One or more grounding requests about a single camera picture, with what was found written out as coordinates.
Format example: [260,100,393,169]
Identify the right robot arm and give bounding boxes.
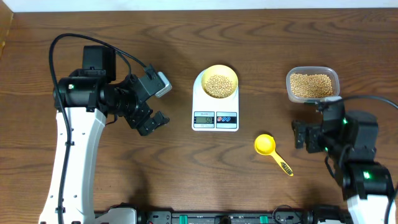
[292,110,397,223]

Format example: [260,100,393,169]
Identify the soybeans pile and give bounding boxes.
[290,73,333,98]

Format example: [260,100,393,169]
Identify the clear plastic container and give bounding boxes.
[286,66,340,103]

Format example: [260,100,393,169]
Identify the yellow measuring scoop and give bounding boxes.
[254,134,294,177]

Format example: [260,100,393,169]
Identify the left black cable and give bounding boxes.
[48,32,149,224]

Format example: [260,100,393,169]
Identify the white digital kitchen scale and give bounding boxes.
[192,70,239,132]

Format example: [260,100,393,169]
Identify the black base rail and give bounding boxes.
[95,203,353,224]

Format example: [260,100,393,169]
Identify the pale yellow bowl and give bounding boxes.
[201,65,238,97]

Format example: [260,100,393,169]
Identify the black cable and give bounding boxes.
[48,32,149,224]
[318,95,398,224]

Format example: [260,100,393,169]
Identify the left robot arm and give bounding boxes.
[39,45,172,223]

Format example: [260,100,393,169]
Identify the right black cable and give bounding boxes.
[318,95,398,224]

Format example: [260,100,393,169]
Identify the soybeans in bowl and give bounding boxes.
[204,75,235,98]

